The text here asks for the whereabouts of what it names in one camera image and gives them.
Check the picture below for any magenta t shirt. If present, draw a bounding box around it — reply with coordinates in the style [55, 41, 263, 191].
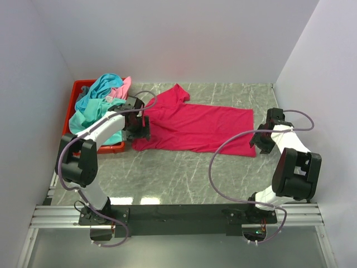
[132, 84, 254, 153]

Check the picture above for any light blue t shirt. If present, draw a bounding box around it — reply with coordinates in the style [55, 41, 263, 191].
[75, 73, 123, 112]

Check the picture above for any aluminium rail frame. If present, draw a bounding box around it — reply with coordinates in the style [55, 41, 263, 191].
[16, 173, 93, 267]

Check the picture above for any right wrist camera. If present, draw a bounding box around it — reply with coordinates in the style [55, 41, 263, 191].
[266, 108, 293, 130]

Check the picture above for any purple cable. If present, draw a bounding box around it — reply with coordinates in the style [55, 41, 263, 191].
[208, 109, 315, 245]
[56, 90, 157, 248]

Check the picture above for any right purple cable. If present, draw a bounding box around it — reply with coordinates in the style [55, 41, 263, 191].
[208, 109, 315, 245]

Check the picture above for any red plastic bin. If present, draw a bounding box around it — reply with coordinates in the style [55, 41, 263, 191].
[62, 79, 125, 154]

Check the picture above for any grey t shirt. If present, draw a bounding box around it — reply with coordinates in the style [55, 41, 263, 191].
[76, 86, 90, 102]

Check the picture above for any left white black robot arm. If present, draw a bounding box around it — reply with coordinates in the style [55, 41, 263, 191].
[56, 109, 150, 224]

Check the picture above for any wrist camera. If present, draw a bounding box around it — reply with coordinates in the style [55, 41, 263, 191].
[266, 108, 293, 130]
[108, 96, 144, 113]

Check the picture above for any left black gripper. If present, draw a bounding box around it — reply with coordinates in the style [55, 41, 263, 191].
[122, 115, 150, 143]

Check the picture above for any pink t shirt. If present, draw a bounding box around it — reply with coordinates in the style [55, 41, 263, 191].
[108, 76, 132, 99]

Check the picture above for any teal green t shirt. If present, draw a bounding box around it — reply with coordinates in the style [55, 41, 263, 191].
[69, 98, 126, 134]

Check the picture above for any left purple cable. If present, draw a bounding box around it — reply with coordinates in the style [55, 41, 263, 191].
[56, 90, 157, 248]

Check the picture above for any black base beam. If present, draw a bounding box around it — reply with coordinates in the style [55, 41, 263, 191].
[79, 204, 277, 238]

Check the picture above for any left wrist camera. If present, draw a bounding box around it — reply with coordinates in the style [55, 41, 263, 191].
[108, 96, 144, 113]

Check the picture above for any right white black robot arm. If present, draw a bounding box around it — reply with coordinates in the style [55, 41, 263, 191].
[245, 121, 322, 223]

